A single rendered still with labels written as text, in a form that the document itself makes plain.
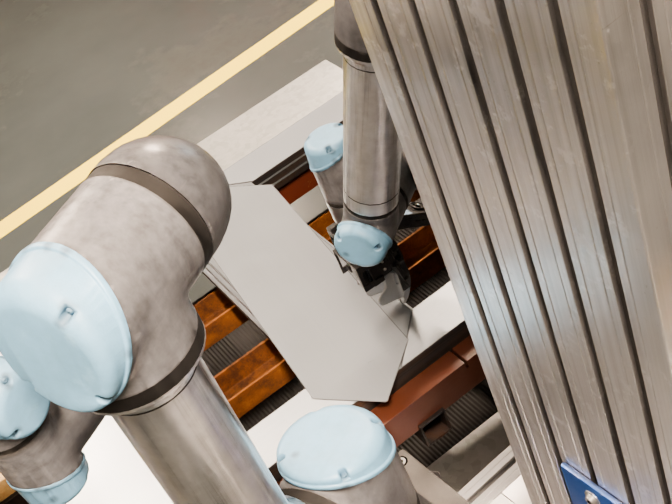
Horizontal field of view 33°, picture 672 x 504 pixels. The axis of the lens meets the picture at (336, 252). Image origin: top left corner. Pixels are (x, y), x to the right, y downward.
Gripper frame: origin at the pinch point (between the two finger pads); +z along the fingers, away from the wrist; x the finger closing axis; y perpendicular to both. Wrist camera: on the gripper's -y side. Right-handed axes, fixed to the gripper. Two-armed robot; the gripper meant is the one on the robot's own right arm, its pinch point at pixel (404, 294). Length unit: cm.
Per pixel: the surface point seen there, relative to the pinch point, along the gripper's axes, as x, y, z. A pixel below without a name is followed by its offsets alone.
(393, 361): 10.1, 9.8, 0.6
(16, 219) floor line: -241, 38, 87
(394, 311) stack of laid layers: 1.1, 3.2, 0.8
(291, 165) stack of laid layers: -52, -8, 3
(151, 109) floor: -256, -29, 87
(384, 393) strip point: 14.3, 14.6, 0.6
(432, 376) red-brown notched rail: 14.7, 6.4, 3.8
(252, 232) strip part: -38.8, 9.1, 0.8
